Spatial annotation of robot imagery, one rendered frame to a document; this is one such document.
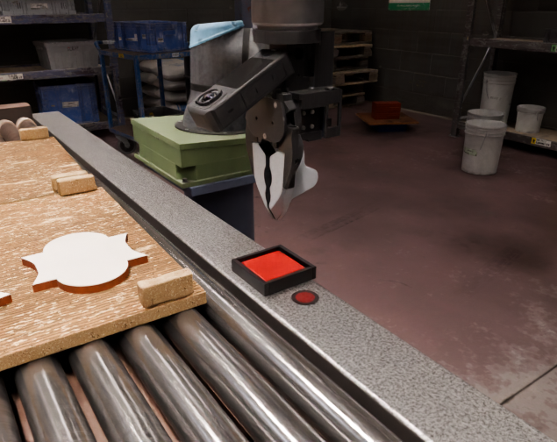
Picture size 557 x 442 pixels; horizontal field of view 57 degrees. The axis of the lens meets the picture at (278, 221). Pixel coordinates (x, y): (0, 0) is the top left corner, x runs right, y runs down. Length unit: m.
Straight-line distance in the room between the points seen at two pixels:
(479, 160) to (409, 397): 3.73
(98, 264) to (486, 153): 3.70
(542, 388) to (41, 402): 1.78
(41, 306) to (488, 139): 3.76
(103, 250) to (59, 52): 4.54
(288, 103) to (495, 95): 4.66
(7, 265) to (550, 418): 1.67
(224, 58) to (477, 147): 3.18
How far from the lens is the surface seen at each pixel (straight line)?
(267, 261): 0.64
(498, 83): 5.14
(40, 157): 1.15
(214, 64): 1.15
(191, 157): 1.07
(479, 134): 4.10
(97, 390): 0.50
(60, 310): 0.58
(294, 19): 0.53
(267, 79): 0.53
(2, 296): 0.61
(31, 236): 0.77
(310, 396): 0.47
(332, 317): 0.57
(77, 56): 5.21
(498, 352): 2.17
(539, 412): 1.96
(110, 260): 0.64
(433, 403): 0.48
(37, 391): 0.51
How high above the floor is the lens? 1.23
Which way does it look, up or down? 24 degrees down
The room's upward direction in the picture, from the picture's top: straight up
